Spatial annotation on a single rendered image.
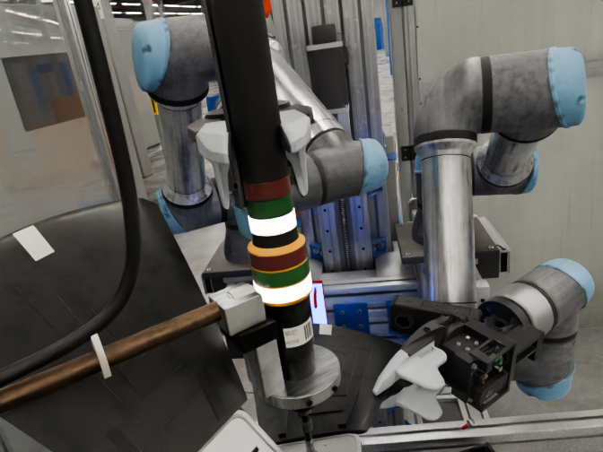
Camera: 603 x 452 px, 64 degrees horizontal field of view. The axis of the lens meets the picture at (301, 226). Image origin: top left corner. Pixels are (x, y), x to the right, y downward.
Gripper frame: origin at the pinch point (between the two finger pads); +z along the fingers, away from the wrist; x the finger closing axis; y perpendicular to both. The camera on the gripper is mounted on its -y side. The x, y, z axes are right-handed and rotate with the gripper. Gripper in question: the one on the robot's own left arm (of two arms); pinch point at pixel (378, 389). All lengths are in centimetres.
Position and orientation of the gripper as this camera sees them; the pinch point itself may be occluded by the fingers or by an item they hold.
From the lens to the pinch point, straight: 56.2
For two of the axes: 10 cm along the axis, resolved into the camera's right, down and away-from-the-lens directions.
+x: 0.7, 9.0, 4.4
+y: 5.8, 3.2, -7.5
